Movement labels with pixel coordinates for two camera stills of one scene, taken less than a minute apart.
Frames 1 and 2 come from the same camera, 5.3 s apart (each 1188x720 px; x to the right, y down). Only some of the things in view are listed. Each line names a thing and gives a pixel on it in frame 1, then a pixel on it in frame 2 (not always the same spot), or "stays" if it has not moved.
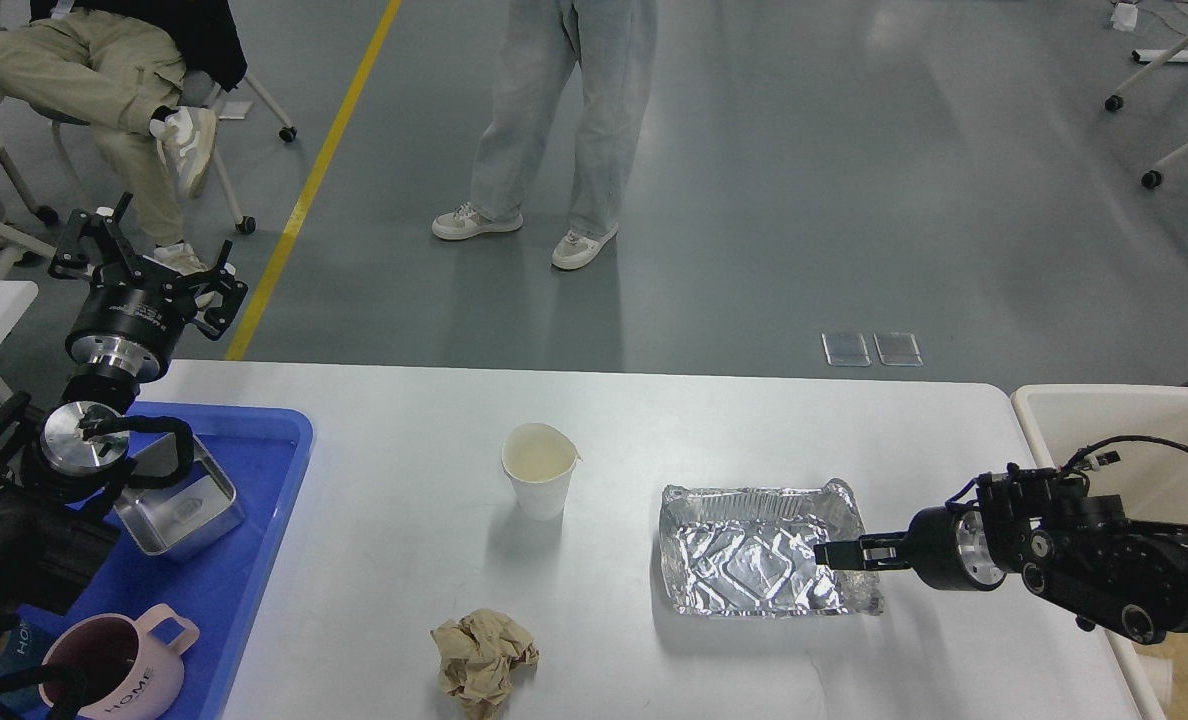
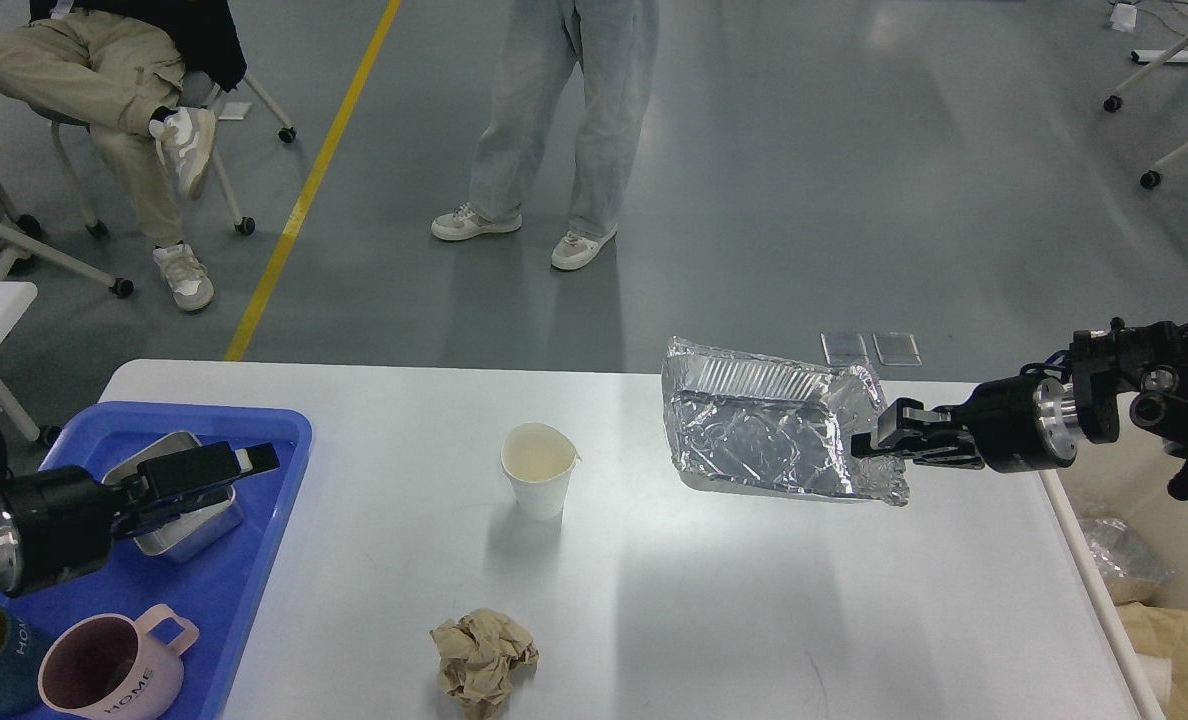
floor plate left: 846,350 stays
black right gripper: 951,550 -> 1020,424
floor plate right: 898,349 stays
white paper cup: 540,460 stays
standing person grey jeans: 615,42 stays
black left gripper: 131,328 -> 50,525
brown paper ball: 478,654 stays
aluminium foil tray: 750,551 -> 748,424
